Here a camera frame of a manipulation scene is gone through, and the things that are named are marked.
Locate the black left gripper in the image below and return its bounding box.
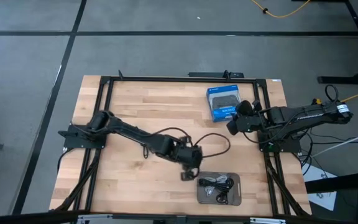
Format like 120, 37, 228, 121
175, 136, 204, 182

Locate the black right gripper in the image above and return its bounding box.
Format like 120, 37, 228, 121
226, 100, 265, 136

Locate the dark maroon USB-C cable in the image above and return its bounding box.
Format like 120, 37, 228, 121
198, 177, 235, 193

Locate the dark brown USB-C cable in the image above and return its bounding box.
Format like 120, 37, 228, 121
215, 192, 230, 205

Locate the blue game controller box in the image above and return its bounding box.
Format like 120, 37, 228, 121
206, 84, 244, 123

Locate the grey translucent plastic tray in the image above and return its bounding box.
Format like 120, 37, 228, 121
196, 170, 243, 207

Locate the white paper sheet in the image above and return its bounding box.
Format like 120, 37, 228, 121
302, 162, 339, 212

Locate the black furniture piece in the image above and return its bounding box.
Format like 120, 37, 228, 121
305, 170, 358, 224

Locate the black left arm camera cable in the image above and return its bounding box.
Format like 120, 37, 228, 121
154, 126, 232, 159

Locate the black bar bracket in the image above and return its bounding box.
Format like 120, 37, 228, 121
188, 70, 246, 79

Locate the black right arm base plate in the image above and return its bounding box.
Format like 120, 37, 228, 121
258, 130, 301, 154

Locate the black aluminium table frame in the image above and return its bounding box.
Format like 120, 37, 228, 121
50, 70, 312, 218

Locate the black floor cable bundle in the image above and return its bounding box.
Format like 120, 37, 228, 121
296, 124, 358, 177

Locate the silver metal bracket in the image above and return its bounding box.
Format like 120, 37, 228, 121
249, 217, 287, 224
76, 213, 114, 224

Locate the yellow extension cord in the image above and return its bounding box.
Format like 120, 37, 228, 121
251, 0, 311, 19

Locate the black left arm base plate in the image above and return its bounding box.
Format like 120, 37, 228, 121
57, 123, 107, 150

